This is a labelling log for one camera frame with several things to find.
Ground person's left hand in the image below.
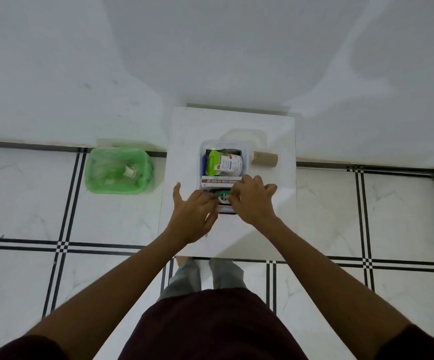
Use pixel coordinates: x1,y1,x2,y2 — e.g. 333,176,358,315
163,182,220,245

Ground person's right forearm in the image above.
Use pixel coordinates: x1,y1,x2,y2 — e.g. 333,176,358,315
254,216,414,347

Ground brown and white ointment carton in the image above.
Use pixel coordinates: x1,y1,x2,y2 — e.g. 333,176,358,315
201,175,243,190

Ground person's left forearm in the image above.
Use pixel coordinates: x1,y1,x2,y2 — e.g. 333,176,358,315
24,228,188,343

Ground beige bandage roll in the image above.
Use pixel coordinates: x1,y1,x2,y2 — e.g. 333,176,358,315
252,151,279,168

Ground person's right hand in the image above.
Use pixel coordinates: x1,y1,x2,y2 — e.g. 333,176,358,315
227,175,278,227

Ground grey trousers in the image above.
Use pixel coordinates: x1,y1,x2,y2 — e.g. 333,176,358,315
158,257,248,303

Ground white bottle with green cap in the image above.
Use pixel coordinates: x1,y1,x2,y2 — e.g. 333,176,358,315
205,149,243,177

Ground maroon shirt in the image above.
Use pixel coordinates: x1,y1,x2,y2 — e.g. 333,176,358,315
0,288,434,360

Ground green waste bin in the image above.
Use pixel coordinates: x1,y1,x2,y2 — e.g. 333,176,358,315
84,147,155,195

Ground clear plastic storage box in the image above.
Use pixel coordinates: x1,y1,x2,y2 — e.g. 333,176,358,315
198,139,250,215

